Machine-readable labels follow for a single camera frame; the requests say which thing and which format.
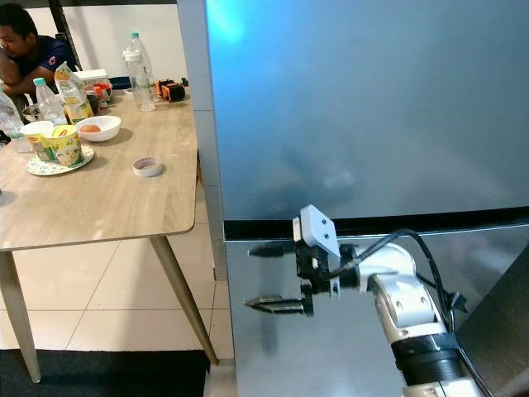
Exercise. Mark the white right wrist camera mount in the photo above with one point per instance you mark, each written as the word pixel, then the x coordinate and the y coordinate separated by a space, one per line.
pixel 321 227

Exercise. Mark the white bowl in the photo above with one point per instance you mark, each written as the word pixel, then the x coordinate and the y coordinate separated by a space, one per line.
pixel 106 132

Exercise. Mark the tall clear water bottle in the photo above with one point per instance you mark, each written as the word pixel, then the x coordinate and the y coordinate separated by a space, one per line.
pixel 140 78

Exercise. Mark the light wooden table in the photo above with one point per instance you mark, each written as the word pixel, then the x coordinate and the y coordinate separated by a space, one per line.
pixel 107 207

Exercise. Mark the yellow green juice pouch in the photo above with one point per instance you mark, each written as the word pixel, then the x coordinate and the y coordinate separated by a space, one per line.
pixel 73 95

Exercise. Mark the small red container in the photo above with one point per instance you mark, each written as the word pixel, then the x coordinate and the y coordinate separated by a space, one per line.
pixel 102 88

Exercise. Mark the white tape roll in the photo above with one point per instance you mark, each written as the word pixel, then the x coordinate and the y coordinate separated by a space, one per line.
pixel 147 171

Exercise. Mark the silver fridge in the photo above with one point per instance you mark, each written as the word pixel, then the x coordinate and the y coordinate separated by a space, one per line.
pixel 364 107

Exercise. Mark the small teal capped water bottle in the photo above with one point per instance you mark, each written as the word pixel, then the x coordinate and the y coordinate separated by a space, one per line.
pixel 10 124
pixel 50 103

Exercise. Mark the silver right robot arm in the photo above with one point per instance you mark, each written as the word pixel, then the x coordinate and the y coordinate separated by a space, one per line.
pixel 401 302

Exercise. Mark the person in blue shirt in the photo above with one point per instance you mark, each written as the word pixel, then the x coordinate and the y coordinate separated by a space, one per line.
pixel 41 54

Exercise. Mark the white cup noodles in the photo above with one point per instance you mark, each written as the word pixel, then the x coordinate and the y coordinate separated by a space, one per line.
pixel 37 139

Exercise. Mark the patterned plate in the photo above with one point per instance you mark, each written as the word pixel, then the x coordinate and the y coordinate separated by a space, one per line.
pixel 41 168

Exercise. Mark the orange black device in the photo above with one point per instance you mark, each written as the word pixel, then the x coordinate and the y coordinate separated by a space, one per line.
pixel 170 89

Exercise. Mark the white box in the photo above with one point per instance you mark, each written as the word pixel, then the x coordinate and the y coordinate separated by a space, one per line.
pixel 89 75

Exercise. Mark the black floor mat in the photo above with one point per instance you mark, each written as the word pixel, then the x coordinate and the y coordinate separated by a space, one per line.
pixel 99 376

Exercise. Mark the yellow cup noodles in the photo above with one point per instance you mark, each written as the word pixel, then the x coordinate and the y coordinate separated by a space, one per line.
pixel 66 147

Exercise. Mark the orange round food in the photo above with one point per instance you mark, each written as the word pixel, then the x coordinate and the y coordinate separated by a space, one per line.
pixel 90 128

